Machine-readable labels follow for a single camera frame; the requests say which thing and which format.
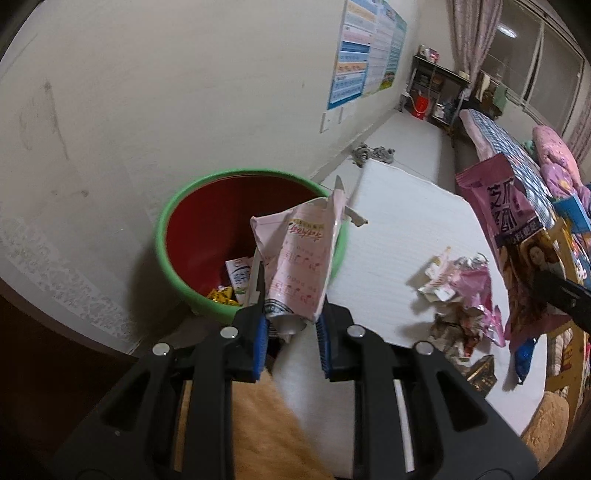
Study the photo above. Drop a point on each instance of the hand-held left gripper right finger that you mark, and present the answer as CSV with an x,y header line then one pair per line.
x,y
323,346

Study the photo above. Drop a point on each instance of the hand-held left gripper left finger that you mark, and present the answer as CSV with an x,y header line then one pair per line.
x,y
261,344

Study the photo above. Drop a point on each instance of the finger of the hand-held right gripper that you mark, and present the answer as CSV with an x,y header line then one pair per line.
x,y
565,295

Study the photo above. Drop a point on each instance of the brown portrait snack packet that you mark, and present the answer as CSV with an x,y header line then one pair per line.
x,y
535,254

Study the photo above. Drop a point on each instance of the gold foil wrapper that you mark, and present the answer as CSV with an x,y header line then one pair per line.
x,y
224,296

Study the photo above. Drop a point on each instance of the white milk carton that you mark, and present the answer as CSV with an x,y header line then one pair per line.
x,y
238,279

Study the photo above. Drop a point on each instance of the pale pink printed packet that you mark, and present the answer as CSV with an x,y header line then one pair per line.
x,y
295,258

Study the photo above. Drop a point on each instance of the large pink snack packet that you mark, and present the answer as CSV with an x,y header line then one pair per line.
x,y
498,203

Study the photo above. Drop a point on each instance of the dark brown gold packet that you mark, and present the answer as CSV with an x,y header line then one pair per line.
x,y
482,374

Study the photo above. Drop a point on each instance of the green-rimmed red plastic bin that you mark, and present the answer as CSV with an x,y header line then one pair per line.
x,y
203,230

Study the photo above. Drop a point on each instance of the blue foil wrapper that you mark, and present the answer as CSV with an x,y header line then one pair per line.
x,y
526,360

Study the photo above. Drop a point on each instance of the blue box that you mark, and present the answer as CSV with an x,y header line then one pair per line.
x,y
575,212

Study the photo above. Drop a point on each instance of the long pink foil wrapper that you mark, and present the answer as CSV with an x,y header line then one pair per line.
x,y
480,300

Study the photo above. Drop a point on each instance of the tan plush cloth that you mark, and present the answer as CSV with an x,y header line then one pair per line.
x,y
547,429
277,434

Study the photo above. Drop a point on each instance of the silver white wrapper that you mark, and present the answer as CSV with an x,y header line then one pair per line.
x,y
473,263

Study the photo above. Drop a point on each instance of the crumpled silver wrapper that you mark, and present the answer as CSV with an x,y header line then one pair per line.
x,y
452,334

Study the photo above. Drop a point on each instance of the pale pink torn wrapper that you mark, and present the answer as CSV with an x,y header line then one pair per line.
x,y
438,277

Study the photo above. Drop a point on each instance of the pink star quilt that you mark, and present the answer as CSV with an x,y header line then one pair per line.
x,y
558,157

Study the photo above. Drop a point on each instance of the bed with plaid blanket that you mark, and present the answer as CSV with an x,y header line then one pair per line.
x,y
498,138

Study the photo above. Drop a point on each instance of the pink patterned curtain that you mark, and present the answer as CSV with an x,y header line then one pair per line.
x,y
581,124
475,37

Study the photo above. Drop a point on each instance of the hanging clothes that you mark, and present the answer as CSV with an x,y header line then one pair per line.
x,y
494,92

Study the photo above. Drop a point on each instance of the window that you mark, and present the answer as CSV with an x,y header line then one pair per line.
x,y
535,60

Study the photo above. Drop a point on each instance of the red bucket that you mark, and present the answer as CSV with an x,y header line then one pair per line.
x,y
420,106

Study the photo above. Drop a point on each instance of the black metal desk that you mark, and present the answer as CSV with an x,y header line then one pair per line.
x,y
438,87

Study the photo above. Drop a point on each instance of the small pink box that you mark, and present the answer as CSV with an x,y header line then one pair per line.
x,y
433,55

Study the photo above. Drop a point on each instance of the single white wall socket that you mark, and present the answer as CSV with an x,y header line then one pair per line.
x,y
326,123

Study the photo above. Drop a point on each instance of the blue-bordered wall chart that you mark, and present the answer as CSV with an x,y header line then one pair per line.
x,y
351,50

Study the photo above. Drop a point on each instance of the green wall chart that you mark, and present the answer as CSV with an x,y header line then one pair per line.
x,y
397,50

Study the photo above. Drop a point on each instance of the white wall chart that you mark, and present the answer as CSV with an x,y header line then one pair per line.
x,y
381,44

